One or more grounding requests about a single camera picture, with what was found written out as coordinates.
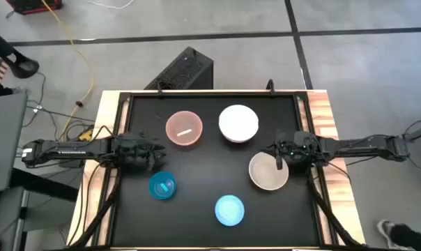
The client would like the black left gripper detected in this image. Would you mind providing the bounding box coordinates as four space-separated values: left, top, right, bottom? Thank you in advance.
112 132 167 172

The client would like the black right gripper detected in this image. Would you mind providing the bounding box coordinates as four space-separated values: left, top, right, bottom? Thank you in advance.
262 130 325 172

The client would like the dusty pink ceramic bowl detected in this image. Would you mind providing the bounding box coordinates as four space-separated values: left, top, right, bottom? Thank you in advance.
247 151 290 192

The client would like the translucent teal plastic bowl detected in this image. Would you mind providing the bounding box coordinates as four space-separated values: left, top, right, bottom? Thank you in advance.
148 170 178 201

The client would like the translucent pink plastic bowl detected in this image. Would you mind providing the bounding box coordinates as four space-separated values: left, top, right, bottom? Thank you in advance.
164 110 204 146

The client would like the black table mat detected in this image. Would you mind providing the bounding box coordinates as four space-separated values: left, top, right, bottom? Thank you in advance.
112 95 321 248

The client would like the white ceramic bowl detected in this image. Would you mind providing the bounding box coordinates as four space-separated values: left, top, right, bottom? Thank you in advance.
217 104 260 144

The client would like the light blue plastic bowl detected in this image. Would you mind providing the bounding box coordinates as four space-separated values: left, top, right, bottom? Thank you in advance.
214 194 246 227

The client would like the black perforated box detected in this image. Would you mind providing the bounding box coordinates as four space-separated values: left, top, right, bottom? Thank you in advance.
144 46 215 91

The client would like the person's grey shoe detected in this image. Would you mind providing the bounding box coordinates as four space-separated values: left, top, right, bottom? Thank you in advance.
376 219 408 250

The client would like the person's black shoe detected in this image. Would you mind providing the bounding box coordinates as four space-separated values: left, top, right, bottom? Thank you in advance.
3 51 40 79

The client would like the red and black crate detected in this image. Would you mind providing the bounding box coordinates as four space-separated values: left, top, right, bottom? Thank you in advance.
5 0 63 16

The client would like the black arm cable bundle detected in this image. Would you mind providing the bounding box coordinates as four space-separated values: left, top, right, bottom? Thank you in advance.
69 166 123 249
305 169 363 248

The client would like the yellow floor cable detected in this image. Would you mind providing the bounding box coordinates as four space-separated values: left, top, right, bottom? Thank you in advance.
40 0 95 141

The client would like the black floor cable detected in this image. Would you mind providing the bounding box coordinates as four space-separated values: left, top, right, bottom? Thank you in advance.
402 118 421 174
22 71 96 130

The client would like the white floor cable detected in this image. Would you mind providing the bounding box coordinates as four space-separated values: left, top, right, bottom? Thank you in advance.
86 0 135 10

